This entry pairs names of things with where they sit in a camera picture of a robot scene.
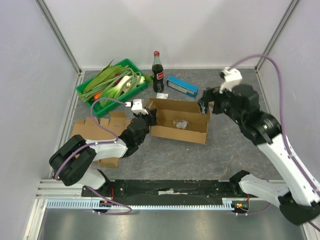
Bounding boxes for white round pads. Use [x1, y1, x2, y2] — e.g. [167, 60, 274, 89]
[173, 120, 189, 130]

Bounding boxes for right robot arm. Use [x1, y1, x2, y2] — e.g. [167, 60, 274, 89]
[198, 84, 320, 226]

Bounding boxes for small flat cardboard box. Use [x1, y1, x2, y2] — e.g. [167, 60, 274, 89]
[71, 111, 131, 168]

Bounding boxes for orange carrot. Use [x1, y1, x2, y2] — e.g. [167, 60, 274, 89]
[93, 92, 102, 100]

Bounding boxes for bok choy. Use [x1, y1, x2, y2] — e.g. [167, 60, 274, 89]
[99, 75, 132, 108]

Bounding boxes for large green leaf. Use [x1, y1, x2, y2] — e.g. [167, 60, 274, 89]
[83, 61, 123, 94]

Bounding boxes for cola glass bottle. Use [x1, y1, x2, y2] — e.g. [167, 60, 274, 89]
[151, 50, 164, 93]

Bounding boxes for blue rectangular box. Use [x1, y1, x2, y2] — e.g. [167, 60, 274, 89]
[166, 76, 199, 98]

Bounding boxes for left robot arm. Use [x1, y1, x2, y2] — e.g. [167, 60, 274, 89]
[49, 108, 157, 197]

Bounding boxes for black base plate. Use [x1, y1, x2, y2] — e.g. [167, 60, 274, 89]
[98, 179, 248, 199]

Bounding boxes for aluminium frame rail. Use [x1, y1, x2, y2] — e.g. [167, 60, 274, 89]
[35, 0, 82, 75]

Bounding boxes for large cardboard box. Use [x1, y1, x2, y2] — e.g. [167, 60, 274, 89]
[146, 98, 211, 144]

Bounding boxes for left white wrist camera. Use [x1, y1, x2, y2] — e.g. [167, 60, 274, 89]
[125, 99, 148, 115]

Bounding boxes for blue slotted cable duct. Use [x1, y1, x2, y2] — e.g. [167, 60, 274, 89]
[46, 199, 235, 211]

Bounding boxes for long green beans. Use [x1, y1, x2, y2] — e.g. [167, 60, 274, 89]
[78, 65, 144, 102]

